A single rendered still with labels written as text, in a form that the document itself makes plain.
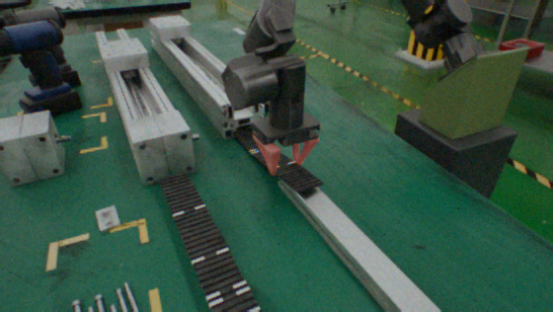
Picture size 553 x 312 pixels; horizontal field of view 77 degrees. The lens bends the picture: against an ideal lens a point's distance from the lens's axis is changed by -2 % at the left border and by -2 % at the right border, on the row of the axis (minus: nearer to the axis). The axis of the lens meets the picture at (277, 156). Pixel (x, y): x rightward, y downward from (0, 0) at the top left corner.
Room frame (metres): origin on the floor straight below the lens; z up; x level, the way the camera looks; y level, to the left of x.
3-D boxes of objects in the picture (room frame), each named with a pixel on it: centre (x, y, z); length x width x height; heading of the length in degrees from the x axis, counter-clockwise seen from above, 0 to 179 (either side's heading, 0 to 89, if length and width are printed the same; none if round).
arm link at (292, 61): (0.53, -0.01, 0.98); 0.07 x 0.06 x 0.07; 129
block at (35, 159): (0.58, 0.46, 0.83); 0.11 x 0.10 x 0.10; 117
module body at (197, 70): (1.05, 0.26, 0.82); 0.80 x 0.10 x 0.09; 28
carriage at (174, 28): (1.28, 0.37, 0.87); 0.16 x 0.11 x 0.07; 28
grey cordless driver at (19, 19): (0.97, 0.68, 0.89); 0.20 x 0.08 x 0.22; 132
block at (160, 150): (0.58, 0.21, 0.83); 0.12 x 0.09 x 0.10; 118
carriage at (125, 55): (0.97, 0.43, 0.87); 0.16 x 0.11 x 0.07; 28
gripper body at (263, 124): (0.53, -0.02, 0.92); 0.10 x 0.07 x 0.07; 118
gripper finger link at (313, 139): (0.54, -0.03, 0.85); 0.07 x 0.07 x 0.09; 28
